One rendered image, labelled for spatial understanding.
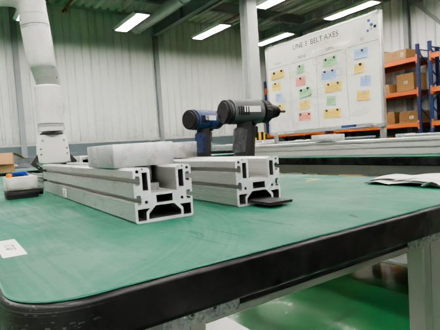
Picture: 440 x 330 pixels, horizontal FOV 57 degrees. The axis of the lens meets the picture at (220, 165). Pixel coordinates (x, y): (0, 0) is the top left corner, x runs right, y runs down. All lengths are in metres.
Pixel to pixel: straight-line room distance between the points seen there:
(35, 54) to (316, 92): 3.24
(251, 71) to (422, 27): 5.18
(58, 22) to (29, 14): 11.81
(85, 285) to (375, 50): 3.67
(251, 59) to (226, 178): 8.86
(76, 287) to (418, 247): 0.64
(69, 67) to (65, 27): 1.17
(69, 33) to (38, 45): 11.82
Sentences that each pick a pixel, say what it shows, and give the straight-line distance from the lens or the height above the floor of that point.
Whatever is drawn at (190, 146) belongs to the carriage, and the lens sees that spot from 1.04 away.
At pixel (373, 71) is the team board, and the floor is 1.43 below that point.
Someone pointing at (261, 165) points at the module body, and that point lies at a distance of 0.78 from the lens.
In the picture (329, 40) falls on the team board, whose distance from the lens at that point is 4.26.
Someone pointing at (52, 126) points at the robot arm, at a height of 0.99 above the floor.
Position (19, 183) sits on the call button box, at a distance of 1.24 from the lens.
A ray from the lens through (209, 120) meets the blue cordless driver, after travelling 1.21.
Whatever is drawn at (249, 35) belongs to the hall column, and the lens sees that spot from 9.70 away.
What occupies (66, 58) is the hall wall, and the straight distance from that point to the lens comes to 13.11.
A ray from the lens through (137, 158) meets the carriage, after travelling 0.71.
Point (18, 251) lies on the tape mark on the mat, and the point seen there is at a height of 0.78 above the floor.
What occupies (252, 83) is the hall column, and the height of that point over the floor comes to 2.21.
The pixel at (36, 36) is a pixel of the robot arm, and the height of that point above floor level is 1.28.
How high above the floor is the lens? 0.89
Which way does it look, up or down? 3 degrees down
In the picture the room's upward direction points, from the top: 4 degrees counter-clockwise
